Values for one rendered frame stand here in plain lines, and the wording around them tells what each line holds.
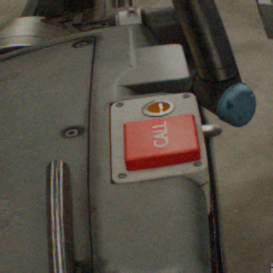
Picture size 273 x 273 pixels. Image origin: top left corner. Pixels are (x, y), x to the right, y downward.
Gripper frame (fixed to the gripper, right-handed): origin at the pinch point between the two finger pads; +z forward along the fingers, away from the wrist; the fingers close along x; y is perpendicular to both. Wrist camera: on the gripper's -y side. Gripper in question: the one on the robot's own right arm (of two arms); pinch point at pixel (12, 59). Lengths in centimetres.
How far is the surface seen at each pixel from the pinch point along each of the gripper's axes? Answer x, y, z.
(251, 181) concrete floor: -108, 112, -51
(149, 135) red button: 19, -69, -25
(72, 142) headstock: 18, -66, -18
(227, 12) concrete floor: -108, 280, -67
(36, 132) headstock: 18, -64, -14
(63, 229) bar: 20, -83, -18
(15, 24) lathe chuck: 16.0, -22.7, -5.6
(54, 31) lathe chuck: 13.3, -24.9, -12.3
